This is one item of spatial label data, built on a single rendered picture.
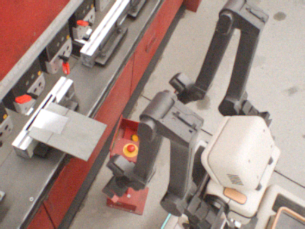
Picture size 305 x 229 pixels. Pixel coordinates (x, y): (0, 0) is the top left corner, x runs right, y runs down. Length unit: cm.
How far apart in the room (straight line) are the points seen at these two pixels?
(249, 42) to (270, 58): 231
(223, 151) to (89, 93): 85
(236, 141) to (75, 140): 66
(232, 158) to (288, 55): 254
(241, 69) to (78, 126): 69
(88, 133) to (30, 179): 30
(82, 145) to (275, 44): 252
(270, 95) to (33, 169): 215
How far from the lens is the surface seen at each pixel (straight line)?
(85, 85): 172
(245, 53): 111
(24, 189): 149
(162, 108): 75
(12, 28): 106
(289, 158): 283
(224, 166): 104
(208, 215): 109
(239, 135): 107
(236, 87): 122
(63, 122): 146
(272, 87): 316
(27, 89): 125
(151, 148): 88
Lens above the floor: 224
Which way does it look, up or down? 57 degrees down
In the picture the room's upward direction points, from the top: 12 degrees clockwise
